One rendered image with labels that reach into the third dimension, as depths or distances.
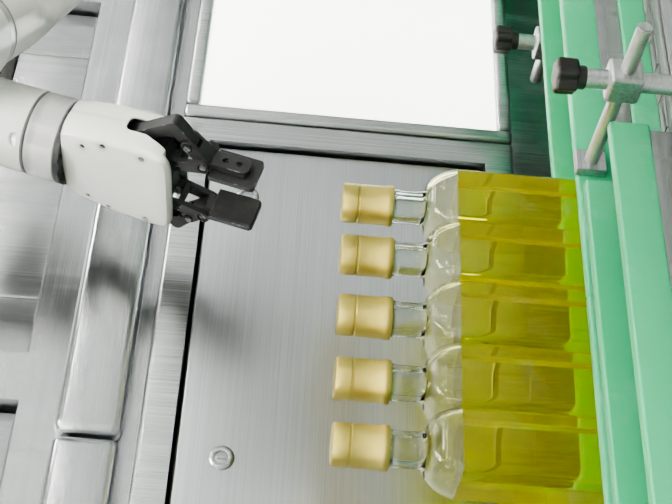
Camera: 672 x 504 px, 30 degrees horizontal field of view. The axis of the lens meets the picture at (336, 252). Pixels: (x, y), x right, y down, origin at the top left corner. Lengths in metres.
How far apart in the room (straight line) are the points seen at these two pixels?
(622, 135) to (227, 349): 0.40
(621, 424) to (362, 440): 0.19
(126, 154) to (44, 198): 0.25
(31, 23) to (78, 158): 0.13
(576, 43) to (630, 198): 0.27
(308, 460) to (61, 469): 0.21
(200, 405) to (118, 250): 0.18
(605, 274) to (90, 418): 0.45
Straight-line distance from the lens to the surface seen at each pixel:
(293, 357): 1.14
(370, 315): 1.00
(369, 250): 1.03
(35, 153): 1.10
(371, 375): 0.97
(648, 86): 1.02
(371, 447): 0.95
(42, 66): 1.41
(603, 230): 1.03
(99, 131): 1.07
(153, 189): 1.08
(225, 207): 1.10
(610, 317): 0.99
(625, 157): 0.99
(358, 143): 1.28
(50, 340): 1.18
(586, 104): 1.14
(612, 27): 1.22
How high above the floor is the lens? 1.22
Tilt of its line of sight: 3 degrees down
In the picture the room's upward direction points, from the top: 85 degrees counter-clockwise
